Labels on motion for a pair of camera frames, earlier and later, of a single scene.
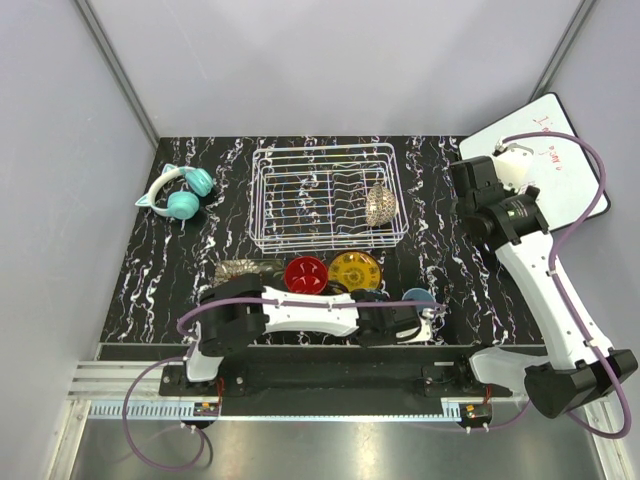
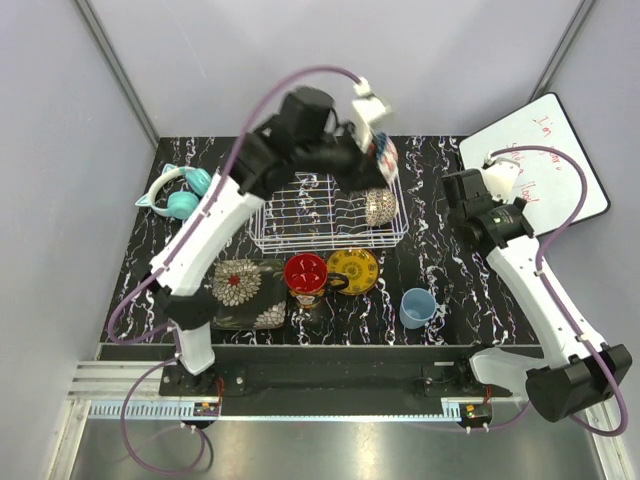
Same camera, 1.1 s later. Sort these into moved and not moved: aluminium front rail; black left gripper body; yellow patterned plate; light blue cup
Moved: black left gripper body
Not moved: aluminium front rail; yellow patterned plate; light blue cup
